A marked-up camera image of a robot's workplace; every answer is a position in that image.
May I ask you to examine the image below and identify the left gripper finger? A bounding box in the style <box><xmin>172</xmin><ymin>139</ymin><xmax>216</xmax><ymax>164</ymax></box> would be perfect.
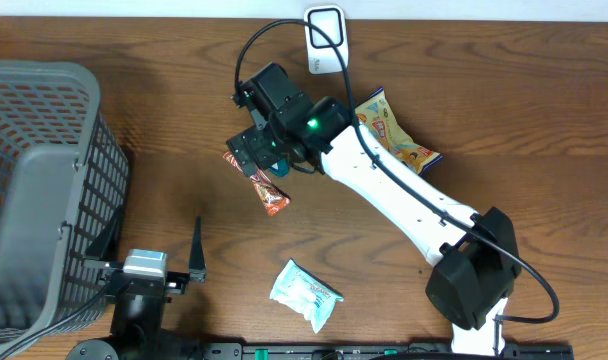
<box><xmin>85</xmin><ymin>206</ymin><xmax>124</xmax><ymax>261</ymax></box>
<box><xmin>188</xmin><ymin>217</ymin><xmax>207</xmax><ymax>275</ymax></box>

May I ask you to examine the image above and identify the blue mouthwash bottle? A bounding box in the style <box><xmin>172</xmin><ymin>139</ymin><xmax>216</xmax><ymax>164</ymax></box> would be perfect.
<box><xmin>268</xmin><ymin>159</ymin><xmax>290</xmax><ymax>178</ymax></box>

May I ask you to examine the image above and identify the red chocolate bar wrapper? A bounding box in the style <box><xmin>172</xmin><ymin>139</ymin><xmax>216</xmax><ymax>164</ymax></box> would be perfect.
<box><xmin>249</xmin><ymin>167</ymin><xmax>291</xmax><ymax>216</ymax></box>

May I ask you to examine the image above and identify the light blue tissue packet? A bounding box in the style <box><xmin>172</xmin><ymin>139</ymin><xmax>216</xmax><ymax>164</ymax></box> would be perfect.
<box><xmin>269</xmin><ymin>259</ymin><xmax>344</xmax><ymax>333</ymax></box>

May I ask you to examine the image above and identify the yellow snack bag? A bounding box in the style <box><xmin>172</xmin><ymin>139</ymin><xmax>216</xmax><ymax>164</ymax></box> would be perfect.
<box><xmin>356</xmin><ymin>87</ymin><xmax>443</xmax><ymax>175</ymax></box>

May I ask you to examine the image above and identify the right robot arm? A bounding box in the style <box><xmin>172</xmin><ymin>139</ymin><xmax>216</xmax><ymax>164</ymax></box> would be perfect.
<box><xmin>227</xmin><ymin>93</ymin><xmax>520</xmax><ymax>355</ymax></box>

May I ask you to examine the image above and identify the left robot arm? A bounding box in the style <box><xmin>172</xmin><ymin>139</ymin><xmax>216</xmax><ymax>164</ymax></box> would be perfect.
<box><xmin>67</xmin><ymin>207</ymin><xmax>206</xmax><ymax>360</ymax></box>

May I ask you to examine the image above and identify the white barcode scanner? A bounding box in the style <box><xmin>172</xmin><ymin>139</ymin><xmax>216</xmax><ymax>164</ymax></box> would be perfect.
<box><xmin>304</xmin><ymin>5</ymin><xmax>349</xmax><ymax>75</ymax></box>

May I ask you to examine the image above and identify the grey plastic shopping basket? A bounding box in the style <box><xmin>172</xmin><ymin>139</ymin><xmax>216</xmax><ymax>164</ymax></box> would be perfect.
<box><xmin>0</xmin><ymin>60</ymin><xmax>130</xmax><ymax>355</ymax></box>

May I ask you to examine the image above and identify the black mounting rail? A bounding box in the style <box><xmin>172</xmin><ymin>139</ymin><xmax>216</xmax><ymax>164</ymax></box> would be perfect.
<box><xmin>202</xmin><ymin>342</ymin><xmax>575</xmax><ymax>360</ymax></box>

